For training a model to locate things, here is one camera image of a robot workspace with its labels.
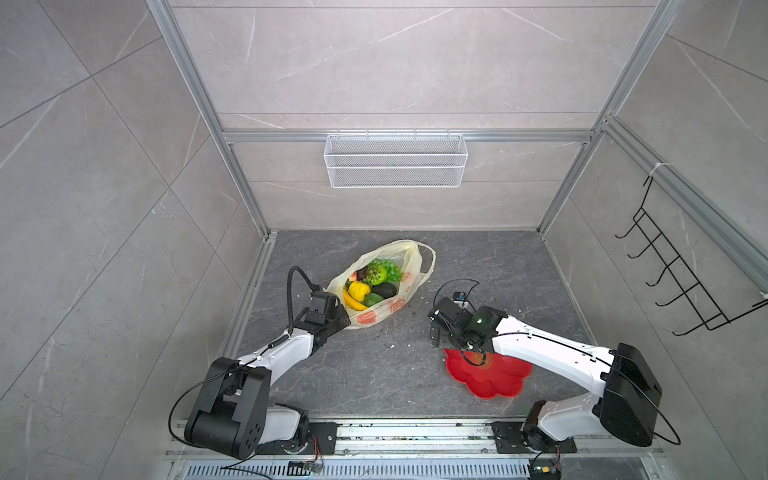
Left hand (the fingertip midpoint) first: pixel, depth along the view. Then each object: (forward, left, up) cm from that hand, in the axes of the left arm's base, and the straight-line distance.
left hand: (343, 308), depth 92 cm
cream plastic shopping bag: (+14, -24, +5) cm, 29 cm away
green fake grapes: (+14, -17, -1) cm, 22 cm away
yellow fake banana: (+3, -3, -2) cm, 5 cm away
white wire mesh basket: (+43, -18, +25) cm, 53 cm away
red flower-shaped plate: (-21, -45, -5) cm, 50 cm away
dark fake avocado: (+7, -13, -1) cm, 15 cm away
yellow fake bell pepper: (+6, -5, 0) cm, 8 cm away
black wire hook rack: (-18, -79, +29) cm, 86 cm away
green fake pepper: (+3, -9, 0) cm, 9 cm away
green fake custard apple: (+11, -10, +2) cm, 15 cm away
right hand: (-12, -30, +3) cm, 33 cm away
